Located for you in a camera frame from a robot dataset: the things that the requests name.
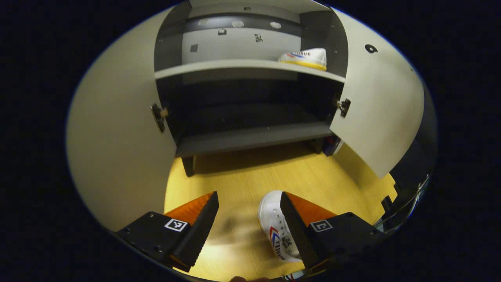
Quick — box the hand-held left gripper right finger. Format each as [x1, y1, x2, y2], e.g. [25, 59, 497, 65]
[280, 192, 386, 275]

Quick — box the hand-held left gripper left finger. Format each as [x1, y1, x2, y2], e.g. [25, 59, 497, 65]
[115, 191, 220, 273]

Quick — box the white shoe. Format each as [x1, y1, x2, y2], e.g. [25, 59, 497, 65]
[257, 191, 304, 263]
[278, 48, 327, 71]

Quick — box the white shoe cabinet door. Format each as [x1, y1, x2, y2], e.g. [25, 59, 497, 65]
[329, 8, 425, 179]
[66, 8, 177, 231]

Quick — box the white shoe cabinet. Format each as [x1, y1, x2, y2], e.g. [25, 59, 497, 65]
[154, 0, 349, 177]

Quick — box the white cabinet shelf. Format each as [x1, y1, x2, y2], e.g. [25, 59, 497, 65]
[155, 59, 347, 83]

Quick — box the dark blue object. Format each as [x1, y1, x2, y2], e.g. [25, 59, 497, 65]
[325, 135, 344, 156]

